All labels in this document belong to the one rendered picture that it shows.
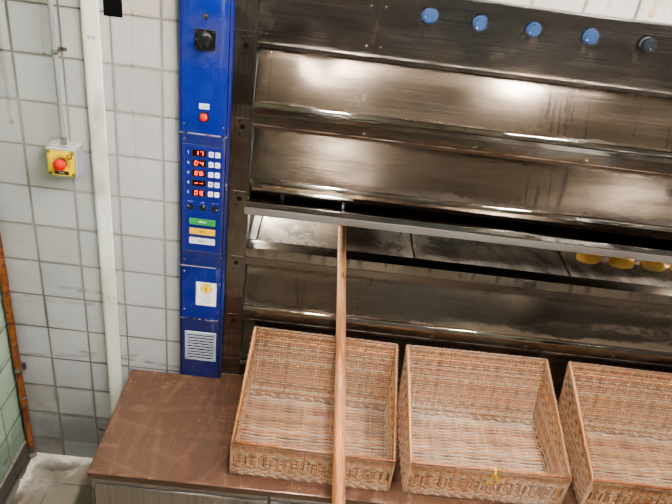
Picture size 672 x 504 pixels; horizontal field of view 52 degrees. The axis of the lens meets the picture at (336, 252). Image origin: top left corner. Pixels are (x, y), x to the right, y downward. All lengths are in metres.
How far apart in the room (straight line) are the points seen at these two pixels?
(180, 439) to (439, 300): 1.06
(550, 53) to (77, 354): 2.06
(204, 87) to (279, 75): 0.23
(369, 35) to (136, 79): 0.73
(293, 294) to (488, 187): 0.80
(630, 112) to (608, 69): 0.17
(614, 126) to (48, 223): 1.93
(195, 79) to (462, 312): 1.26
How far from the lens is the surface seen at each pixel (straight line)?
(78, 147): 2.38
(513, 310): 2.64
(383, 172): 2.28
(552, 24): 2.22
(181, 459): 2.51
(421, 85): 2.20
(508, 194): 2.36
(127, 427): 2.63
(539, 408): 2.80
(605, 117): 2.35
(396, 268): 2.47
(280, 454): 2.37
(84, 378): 3.00
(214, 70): 2.17
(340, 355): 1.96
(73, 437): 3.27
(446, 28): 2.16
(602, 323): 2.76
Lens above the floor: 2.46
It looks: 31 degrees down
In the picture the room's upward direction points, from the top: 8 degrees clockwise
